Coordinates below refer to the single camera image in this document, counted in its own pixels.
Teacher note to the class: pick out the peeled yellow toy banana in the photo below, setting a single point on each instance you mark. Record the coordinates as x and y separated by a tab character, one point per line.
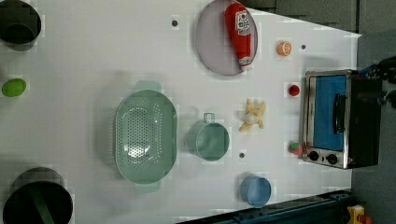
253	115

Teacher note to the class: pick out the black silver toaster oven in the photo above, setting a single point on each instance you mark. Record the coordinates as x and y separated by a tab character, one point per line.
341	124

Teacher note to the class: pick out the green oval colander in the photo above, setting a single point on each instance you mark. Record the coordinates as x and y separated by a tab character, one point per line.
145	136

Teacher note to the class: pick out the grey round plate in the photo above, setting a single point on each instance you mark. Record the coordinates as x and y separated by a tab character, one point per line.
213	42

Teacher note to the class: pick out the blue cup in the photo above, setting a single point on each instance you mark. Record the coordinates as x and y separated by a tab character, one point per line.
256	191

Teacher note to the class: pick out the small red ball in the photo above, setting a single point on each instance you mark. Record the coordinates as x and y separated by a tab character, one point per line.
294	90

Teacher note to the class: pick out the red ketchup bottle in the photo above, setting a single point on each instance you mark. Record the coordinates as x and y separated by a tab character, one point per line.
238	28

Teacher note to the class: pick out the pink green strawberry toy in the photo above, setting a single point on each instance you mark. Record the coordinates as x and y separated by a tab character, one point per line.
296	149

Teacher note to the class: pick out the orange slice toy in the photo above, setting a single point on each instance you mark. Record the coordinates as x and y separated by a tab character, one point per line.
284	48

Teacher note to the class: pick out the black cylinder lower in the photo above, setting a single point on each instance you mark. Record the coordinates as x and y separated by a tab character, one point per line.
38	196

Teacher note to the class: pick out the black cylinder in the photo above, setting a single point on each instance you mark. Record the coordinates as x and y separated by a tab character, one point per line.
20	24
38	196

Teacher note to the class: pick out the green lime toy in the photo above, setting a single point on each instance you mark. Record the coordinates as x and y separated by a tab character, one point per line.
14	87

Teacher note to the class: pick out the yellow red emergency button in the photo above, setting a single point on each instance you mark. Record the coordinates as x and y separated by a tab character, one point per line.
357	215

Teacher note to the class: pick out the black cylinder upper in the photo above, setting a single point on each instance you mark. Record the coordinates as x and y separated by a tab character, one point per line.
20	24

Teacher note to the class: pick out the green cup with handle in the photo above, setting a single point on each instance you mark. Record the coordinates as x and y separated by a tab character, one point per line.
208	139

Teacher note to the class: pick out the blue metal frame rail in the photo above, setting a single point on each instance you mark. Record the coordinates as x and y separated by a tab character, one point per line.
327	208

